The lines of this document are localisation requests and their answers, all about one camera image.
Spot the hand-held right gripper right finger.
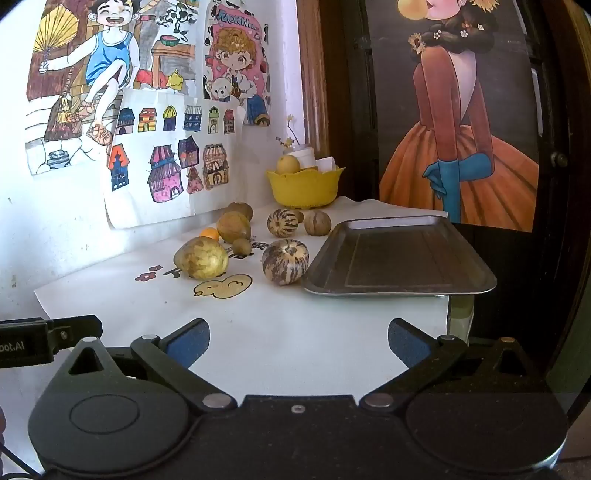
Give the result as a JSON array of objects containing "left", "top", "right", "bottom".
[{"left": 360, "top": 318, "right": 548, "bottom": 411}]

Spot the white vase with flower sprig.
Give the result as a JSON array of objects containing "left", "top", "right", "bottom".
[{"left": 276, "top": 114, "right": 317, "bottom": 171}]

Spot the child with teddy drawing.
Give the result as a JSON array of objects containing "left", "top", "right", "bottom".
[{"left": 202, "top": 0, "right": 273, "bottom": 127}]

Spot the yellow bowl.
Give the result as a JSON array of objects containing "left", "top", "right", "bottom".
[{"left": 266, "top": 167, "right": 346, "bottom": 209}]

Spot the large striped melon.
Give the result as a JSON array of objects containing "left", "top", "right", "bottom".
[{"left": 261, "top": 239, "right": 310, "bottom": 287}]

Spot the metal tray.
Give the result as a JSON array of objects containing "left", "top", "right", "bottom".
[{"left": 302, "top": 215, "right": 498, "bottom": 296}]

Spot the brown wooden door frame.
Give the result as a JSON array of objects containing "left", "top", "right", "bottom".
[{"left": 295, "top": 0, "right": 334, "bottom": 163}]

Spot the dark door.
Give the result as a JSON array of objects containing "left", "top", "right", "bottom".
[{"left": 318, "top": 0, "right": 591, "bottom": 398}]

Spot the oval brown fruit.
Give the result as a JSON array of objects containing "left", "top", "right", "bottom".
[{"left": 216, "top": 211, "right": 252, "bottom": 244}]

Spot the orange dress figure poster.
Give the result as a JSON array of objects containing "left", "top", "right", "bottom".
[{"left": 378, "top": 0, "right": 542, "bottom": 233}]

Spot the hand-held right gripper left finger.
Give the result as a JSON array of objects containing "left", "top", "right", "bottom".
[{"left": 51, "top": 318, "right": 234, "bottom": 414}]

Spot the child with fan drawing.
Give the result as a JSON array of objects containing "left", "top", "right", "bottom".
[{"left": 25, "top": 0, "right": 200, "bottom": 176}]

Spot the small striped melon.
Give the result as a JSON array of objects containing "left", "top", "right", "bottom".
[{"left": 267, "top": 209, "right": 299, "bottom": 238}]

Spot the colourful houses drawing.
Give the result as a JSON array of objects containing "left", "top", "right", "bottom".
[{"left": 103, "top": 87, "right": 246, "bottom": 230}]

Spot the round brown fruit with seam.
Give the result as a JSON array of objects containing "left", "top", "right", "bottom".
[{"left": 304, "top": 210, "right": 332, "bottom": 237}]

